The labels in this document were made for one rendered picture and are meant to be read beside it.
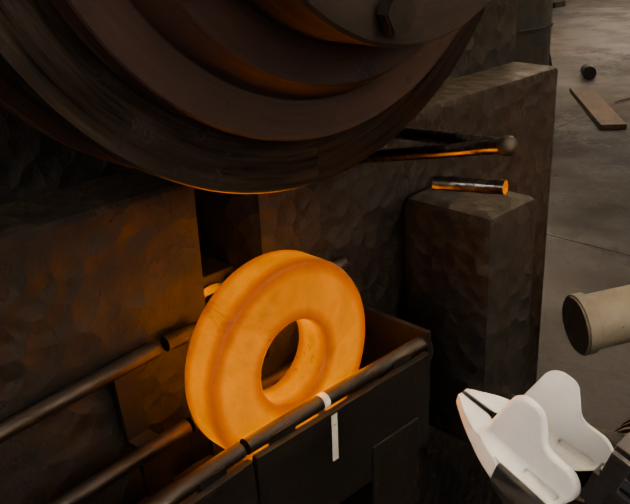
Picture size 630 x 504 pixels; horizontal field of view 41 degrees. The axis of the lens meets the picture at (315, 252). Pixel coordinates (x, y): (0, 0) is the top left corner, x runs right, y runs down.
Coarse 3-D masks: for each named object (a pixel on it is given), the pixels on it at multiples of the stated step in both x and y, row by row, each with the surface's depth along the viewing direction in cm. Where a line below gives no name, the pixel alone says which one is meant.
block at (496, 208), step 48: (432, 192) 77; (432, 240) 76; (480, 240) 72; (528, 240) 76; (432, 288) 78; (480, 288) 74; (528, 288) 78; (432, 336) 80; (480, 336) 75; (432, 384) 81; (480, 384) 77
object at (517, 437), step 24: (480, 408) 51; (504, 408) 48; (528, 408) 46; (480, 432) 50; (504, 432) 48; (528, 432) 47; (480, 456) 49; (504, 456) 48; (528, 456) 47; (552, 456) 46; (528, 480) 47; (552, 480) 47; (576, 480) 46
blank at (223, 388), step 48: (240, 288) 58; (288, 288) 59; (336, 288) 63; (192, 336) 58; (240, 336) 57; (336, 336) 64; (192, 384) 58; (240, 384) 58; (288, 384) 65; (240, 432) 59
